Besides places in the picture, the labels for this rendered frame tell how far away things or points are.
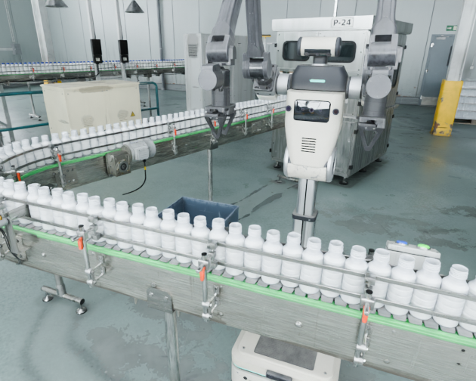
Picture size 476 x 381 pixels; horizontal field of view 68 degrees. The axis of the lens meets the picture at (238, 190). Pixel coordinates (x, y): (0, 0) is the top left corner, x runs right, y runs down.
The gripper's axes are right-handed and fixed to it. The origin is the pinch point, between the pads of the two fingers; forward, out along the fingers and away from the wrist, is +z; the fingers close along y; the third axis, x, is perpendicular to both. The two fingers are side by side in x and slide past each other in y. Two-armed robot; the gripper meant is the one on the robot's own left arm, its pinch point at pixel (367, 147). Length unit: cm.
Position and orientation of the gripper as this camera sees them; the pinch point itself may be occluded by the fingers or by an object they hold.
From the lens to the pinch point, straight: 105.5
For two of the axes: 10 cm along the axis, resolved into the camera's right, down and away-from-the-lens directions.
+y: 3.7, -3.3, 8.7
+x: -9.3, -1.5, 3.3
